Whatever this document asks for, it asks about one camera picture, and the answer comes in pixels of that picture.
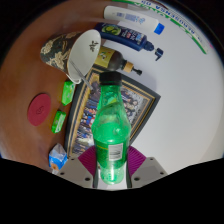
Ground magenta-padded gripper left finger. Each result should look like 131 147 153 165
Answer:
57 145 100 189

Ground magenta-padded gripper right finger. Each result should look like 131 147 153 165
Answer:
125 145 168 189

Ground green plastic drink bottle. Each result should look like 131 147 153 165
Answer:
91 71 132 185

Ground blue tissue packet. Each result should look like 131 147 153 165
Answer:
48 143 68 174

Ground small green box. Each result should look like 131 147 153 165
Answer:
50 110 67 134
61 80 76 107

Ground framed group photo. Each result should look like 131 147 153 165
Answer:
64 64 162 158

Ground flat round red coaster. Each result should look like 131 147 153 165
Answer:
27 93 52 127

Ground brown pump bottle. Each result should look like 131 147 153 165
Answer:
94 45 143 76

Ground patterned ceramic mug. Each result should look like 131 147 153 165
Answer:
39 29 102 85

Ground dark blue pump bottle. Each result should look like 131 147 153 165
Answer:
94 22 165 62

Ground green and white long box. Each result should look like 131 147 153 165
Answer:
111 0 209 55

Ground white lotion bottle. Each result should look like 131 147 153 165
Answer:
103 5 166 36

